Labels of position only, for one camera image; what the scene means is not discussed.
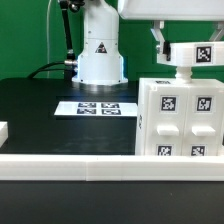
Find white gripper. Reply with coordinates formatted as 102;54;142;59
117;0;224;61

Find white cabinet top block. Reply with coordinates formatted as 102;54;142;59
157;41;224;67

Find white cabinet body box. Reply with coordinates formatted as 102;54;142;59
135;76;224;156

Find white cabinet door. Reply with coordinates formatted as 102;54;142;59
145;87;187;156
182;86;224;156

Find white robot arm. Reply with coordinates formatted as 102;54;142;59
73;0;224;85

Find black camera stand pole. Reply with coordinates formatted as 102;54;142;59
59;0;80;81

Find white marker base plate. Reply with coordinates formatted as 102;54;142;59
54;101;137;117

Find white cable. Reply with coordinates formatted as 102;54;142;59
46;0;54;79

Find black cable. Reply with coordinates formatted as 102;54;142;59
27;61;68;80

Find white U-shaped fence frame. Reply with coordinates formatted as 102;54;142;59
0;121;224;182

